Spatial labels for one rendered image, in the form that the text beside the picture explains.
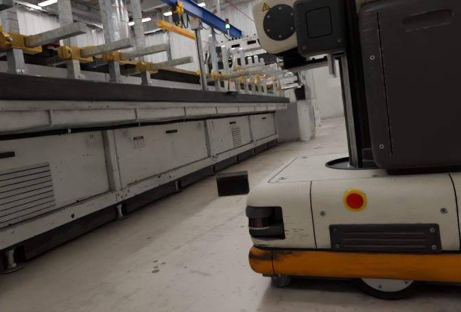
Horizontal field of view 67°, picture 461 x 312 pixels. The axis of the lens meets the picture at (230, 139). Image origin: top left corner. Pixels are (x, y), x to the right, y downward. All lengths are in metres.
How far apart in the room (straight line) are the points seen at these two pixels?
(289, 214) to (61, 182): 1.16
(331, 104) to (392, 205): 10.93
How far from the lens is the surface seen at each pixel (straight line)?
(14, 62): 1.37
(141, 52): 1.69
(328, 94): 11.76
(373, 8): 0.89
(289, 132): 5.64
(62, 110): 1.48
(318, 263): 0.91
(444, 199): 0.87
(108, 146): 1.94
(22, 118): 1.37
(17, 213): 1.62
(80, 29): 1.23
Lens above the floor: 0.46
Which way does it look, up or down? 3 degrees down
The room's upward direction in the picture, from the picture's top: 7 degrees counter-clockwise
